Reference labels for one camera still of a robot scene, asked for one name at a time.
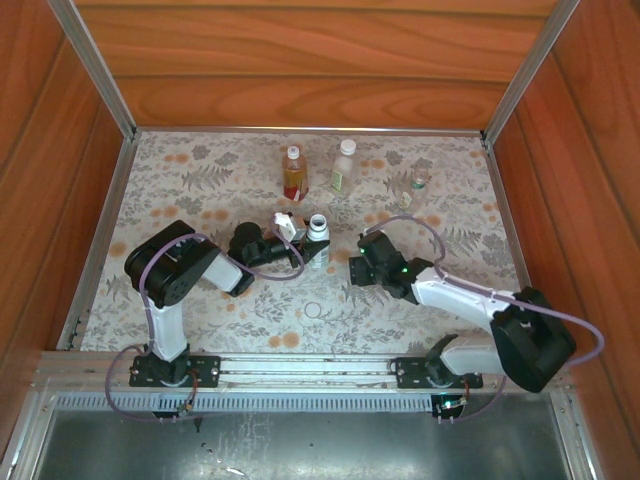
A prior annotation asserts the white bottle green red label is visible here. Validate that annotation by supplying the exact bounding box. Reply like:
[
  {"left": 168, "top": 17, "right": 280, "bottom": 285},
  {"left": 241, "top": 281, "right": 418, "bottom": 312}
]
[{"left": 304, "top": 214, "right": 332, "bottom": 269}]

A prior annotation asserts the amber tea bottle red label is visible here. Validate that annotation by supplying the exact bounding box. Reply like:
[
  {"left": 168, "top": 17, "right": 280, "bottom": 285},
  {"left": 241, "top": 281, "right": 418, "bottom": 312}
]
[{"left": 282, "top": 144, "right": 310, "bottom": 201}]

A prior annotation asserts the clear bottle pale green label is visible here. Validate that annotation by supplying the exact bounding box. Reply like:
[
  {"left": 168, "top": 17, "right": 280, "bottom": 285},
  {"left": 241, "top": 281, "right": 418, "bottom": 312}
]
[{"left": 329, "top": 139, "right": 359, "bottom": 197}]

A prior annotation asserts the small clear bottle green band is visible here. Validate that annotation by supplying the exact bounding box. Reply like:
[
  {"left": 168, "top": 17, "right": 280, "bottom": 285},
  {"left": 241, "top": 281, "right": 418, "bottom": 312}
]
[{"left": 399, "top": 167, "right": 431, "bottom": 211}]

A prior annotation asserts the floral tablecloth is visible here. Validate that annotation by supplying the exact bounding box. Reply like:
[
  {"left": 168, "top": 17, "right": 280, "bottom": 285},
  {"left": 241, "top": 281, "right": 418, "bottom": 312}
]
[{"left": 79, "top": 130, "right": 544, "bottom": 354}]

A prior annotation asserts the small board with green light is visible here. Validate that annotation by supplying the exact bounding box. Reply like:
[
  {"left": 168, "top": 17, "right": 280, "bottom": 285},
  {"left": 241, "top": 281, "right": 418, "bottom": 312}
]
[{"left": 434, "top": 394, "right": 471, "bottom": 419}]

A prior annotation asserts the grey sheet metal panel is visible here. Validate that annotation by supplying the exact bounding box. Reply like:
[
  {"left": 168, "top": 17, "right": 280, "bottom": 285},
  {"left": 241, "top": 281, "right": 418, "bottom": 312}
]
[{"left": 34, "top": 409, "right": 571, "bottom": 480}]

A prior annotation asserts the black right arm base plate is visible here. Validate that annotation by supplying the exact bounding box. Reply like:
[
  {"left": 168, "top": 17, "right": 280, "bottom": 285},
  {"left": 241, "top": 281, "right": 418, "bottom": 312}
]
[{"left": 394, "top": 354, "right": 485, "bottom": 390}]

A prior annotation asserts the aluminium frame cross bar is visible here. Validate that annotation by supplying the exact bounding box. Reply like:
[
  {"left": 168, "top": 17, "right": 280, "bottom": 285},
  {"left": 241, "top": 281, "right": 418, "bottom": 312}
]
[{"left": 133, "top": 125, "right": 487, "bottom": 139}]

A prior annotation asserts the aluminium mounting rail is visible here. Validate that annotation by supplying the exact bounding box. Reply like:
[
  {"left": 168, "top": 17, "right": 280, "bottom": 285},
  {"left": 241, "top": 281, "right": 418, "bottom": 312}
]
[{"left": 32, "top": 351, "right": 571, "bottom": 396}]

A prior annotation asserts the aluminium side rail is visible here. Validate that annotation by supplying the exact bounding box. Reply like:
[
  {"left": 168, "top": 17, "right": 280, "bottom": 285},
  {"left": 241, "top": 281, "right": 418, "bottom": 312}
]
[
  {"left": 57, "top": 137, "right": 142, "bottom": 351},
  {"left": 482, "top": 139, "right": 551, "bottom": 354}
]

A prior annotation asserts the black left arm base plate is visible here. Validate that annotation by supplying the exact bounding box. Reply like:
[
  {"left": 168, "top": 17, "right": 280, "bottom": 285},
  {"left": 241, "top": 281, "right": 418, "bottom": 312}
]
[{"left": 128, "top": 353, "right": 222, "bottom": 389}]

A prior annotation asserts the grey slotted cable duct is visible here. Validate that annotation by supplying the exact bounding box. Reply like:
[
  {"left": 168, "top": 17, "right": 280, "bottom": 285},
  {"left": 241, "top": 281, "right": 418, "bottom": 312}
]
[{"left": 52, "top": 392, "right": 554, "bottom": 415}]

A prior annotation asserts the aluminium frame post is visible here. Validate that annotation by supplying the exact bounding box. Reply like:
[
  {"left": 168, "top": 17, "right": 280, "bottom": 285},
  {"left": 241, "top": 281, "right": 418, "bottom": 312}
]
[
  {"left": 47, "top": 0, "right": 140, "bottom": 142},
  {"left": 481, "top": 0, "right": 585, "bottom": 145}
]

